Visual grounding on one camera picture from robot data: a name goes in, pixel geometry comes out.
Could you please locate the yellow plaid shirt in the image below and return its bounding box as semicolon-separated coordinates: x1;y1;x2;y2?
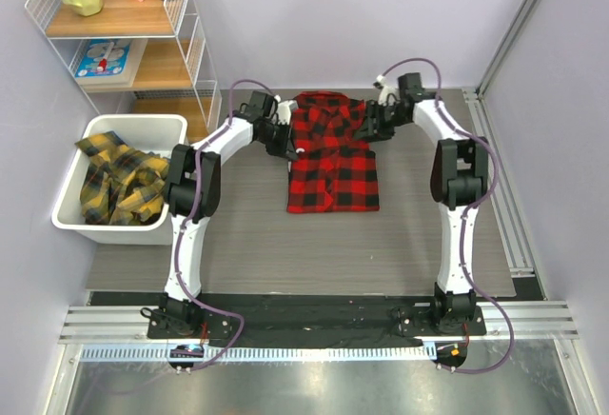
75;131;169;227

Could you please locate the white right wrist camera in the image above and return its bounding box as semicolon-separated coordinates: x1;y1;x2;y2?
373;74;400;105

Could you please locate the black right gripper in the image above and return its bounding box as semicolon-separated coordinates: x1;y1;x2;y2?
354;99;410;144

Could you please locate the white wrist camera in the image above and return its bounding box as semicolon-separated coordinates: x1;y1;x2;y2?
373;74;400;105
274;95;298;126

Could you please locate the white wire shelf rack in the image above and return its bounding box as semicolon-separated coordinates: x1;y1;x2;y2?
25;0;222;141

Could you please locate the red black plaid shirt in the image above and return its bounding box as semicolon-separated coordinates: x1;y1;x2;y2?
286;91;380;214

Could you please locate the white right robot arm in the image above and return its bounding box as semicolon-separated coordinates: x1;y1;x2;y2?
355;72;489;336

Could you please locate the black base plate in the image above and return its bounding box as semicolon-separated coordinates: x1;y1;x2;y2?
140;293;486;349

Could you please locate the blue white picture book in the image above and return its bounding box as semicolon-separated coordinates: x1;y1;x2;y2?
74;39;134;87

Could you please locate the white plastic bin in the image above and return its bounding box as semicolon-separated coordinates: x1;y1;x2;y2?
51;114;187;246

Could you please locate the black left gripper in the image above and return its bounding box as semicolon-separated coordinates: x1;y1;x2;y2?
257;120;299;162

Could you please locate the slotted aluminium rail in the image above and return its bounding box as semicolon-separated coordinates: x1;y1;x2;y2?
80;343;437;366

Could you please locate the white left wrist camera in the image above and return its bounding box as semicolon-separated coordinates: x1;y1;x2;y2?
274;95;298;126

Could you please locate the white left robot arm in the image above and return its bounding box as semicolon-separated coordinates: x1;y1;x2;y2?
150;91;298;338

